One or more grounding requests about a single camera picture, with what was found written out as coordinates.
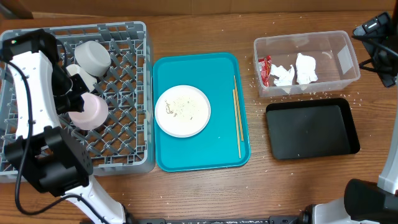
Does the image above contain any white paper cup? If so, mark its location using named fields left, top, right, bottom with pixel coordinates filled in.
left=66, top=64, right=97, bottom=92

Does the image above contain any small white plate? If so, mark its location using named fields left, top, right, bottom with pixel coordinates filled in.
left=68, top=93, right=108, bottom=130

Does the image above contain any grey bowl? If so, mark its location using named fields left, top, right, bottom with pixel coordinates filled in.
left=75, top=40, right=111, bottom=77

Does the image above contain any white paper napkin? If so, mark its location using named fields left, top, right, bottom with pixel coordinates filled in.
left=295, top=53, right=318, bottom=85

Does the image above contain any large white plate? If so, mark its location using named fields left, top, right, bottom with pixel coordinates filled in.
left=155, top=85, right=211, bottom=138

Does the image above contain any red snack wrapper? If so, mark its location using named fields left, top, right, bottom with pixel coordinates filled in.
left=258, top=55, right=272, bottom=87

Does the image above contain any wooden chopstick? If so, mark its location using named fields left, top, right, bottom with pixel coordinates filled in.
left=232, top=89, right=241, bottom=158
left=234, top=75, right=244, bottom=141

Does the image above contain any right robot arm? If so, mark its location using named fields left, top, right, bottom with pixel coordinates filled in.
left=292, top=6, right=397, bottom=224

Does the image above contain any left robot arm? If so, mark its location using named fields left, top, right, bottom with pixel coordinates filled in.
left=1, top=29, right=134, bottom=223

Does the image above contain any clear plastic container bin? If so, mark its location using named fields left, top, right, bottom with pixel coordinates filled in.
left=253, top=30, right=360, bottom=97

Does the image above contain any grey plastic dish rack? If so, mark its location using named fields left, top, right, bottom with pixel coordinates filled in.
left=1, top=22, right=154, bottom=183

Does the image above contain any black plastic tray bin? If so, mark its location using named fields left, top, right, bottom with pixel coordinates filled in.
left=266, top=98, right=361, bottom=160

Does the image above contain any teal plastic serving tray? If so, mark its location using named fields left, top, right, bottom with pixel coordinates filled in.
left=152, top=52, right=251, bottom=172

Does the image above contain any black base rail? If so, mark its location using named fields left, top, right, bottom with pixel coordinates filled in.
left=133, top=215, right=299, bottom=224

